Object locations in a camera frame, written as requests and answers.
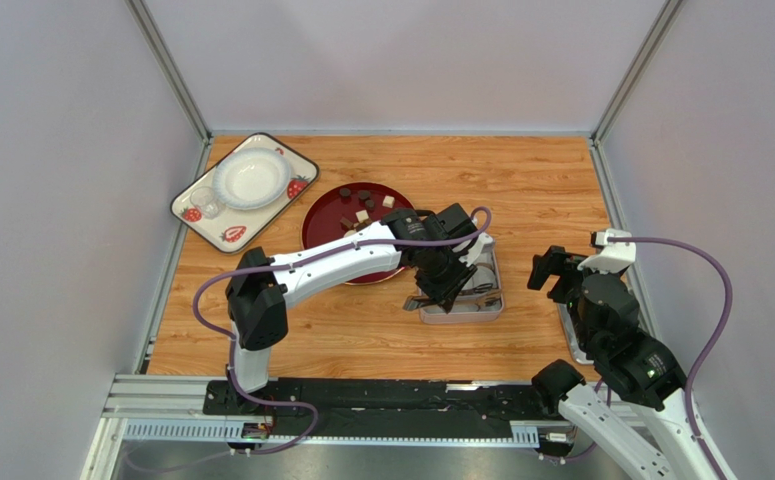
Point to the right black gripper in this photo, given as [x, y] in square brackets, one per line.
[556, 277]

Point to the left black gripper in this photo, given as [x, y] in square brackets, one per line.
[446, 293]

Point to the pink square tin box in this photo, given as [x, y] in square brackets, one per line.
[435, 316]

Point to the metal tongs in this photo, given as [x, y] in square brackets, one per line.
[483, 290]

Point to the dark red round plate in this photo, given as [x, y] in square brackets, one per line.
[330, 217]

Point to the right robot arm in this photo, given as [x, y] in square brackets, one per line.
[642, 371]

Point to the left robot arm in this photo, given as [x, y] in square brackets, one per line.
[264, 287]

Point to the silver tin lid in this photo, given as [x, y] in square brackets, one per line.
[577, 354]

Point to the strawberry pattern rectangular tray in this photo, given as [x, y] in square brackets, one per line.
[234, 229]

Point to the white round bowl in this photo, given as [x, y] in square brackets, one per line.
[251, 178]

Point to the small clear glass cup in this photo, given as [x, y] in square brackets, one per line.
[206, 201]

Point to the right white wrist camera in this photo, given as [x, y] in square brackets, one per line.
[613, 255]

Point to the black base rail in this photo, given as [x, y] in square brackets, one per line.
[412, 409]

